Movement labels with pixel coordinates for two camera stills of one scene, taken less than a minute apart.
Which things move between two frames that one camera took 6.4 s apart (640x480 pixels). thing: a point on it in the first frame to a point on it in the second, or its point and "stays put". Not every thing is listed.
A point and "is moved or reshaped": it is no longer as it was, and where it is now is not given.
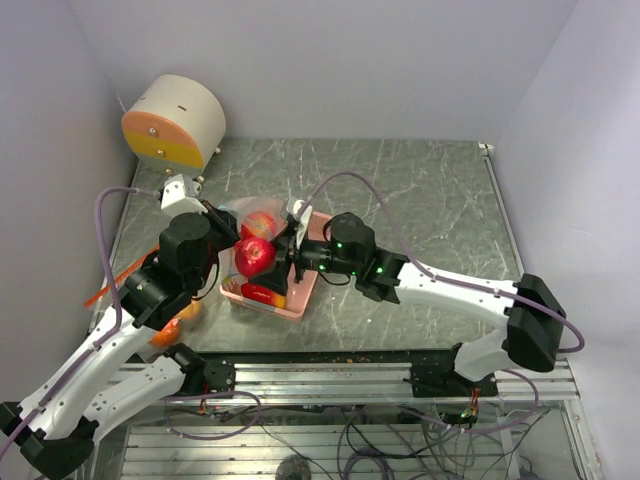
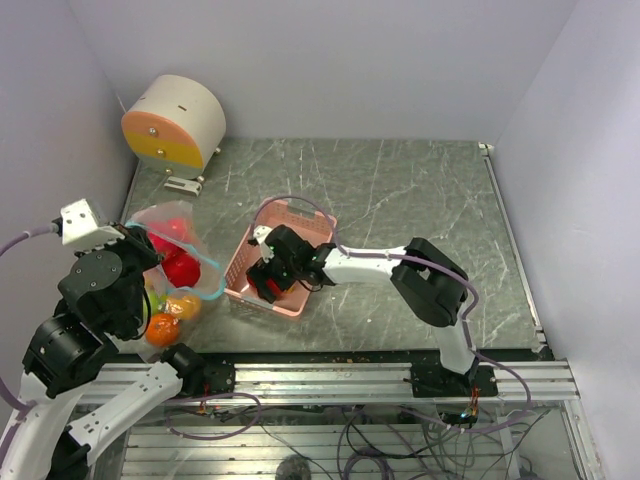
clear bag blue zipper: x=261 y=222 is moved or reshaped
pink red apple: x=257 y=225 is moved or reshaped
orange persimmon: x=168 y=335 stays put
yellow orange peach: x=189 y=311 stays put
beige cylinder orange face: x=176 y=124 stays put
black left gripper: x=224 y=221 to x=140 y=243
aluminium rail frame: x=368 y=381 stays put
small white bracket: x=191 y=186 stays put
